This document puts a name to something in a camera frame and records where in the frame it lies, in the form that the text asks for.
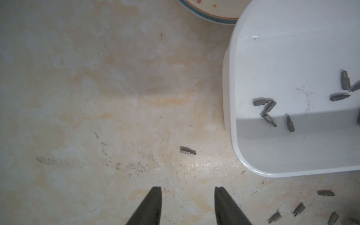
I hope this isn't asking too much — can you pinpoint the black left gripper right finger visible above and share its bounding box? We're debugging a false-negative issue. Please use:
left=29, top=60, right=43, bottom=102
left=214, top=187, right=252, bottom=225

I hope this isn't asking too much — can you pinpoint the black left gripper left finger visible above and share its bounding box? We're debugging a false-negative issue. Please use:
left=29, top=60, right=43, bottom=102
left=126, top=186, right=162, bottom=225

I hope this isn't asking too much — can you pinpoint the white plastic storage box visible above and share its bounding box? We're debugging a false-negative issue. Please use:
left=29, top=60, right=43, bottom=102
left=223, top=1, right=360, bottom=178

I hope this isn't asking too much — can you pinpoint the grey screwdriver bit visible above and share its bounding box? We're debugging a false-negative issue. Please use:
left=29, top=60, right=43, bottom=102
left=268, top=212, right=282, bottom=224
left=262, top=101, right=277, bottom=117
left=341, top=70, right=351, bottom=91
left=253, top=98, right=272, bottom=107
left=180, top=146, right=197, bottom=155
left=317, top=189, right=335, bottom=197
left=292, top=202, right=306, bottom=217
left=327, top=212, right=339, bottom=225
left=330, top=94, right=351, bottom=102
left=349, top=82, right=360, bottom=92
left=263, top=114, right=277, bottom=127
left=286, top=114, right=295, bottom=132

